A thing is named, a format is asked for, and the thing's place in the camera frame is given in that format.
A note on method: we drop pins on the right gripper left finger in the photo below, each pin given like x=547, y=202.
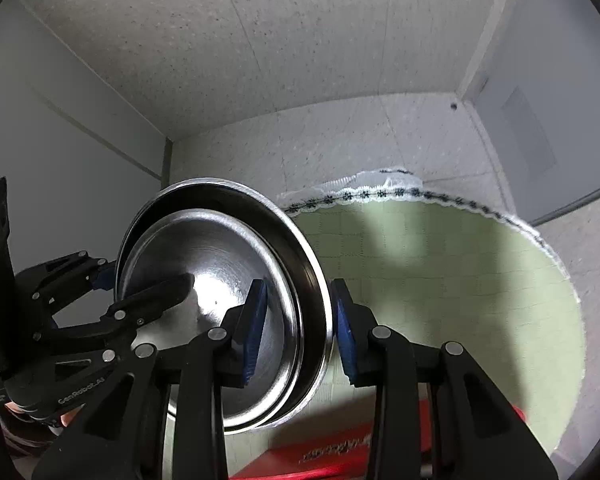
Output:
x=244, y=326

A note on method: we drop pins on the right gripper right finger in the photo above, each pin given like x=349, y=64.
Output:
x=353, y=323

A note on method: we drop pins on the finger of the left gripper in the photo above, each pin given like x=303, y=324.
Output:
x=103, y=275
x=148, y=305

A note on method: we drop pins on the large steel mixing bowl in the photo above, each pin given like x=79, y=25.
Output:
x=227, y=236

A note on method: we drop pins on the person's left hand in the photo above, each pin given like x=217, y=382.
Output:
x=26, y=436

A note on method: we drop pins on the red plastic basin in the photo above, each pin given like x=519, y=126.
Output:
x=343, y=455

